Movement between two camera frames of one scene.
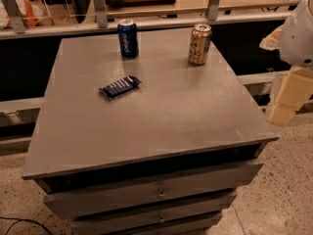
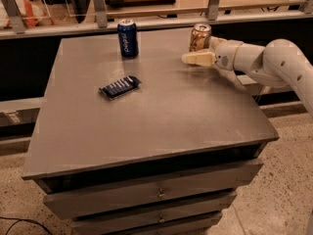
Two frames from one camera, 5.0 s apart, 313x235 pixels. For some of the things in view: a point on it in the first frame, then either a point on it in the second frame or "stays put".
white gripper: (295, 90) to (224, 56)
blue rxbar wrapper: (120, 87) stays put
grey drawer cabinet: (150, 144) stays put
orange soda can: (199, 48) stays put
